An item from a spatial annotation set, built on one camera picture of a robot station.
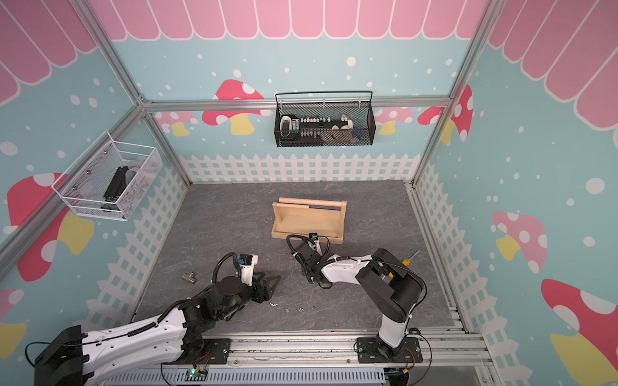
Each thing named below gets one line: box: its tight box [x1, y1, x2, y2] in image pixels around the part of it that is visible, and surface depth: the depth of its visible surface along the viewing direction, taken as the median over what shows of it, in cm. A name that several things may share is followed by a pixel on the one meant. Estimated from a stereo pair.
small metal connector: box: [181, 271, 198, 284], surface depth 91 cm
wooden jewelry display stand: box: [271, 197, 347, 244], surface depth 107 cm
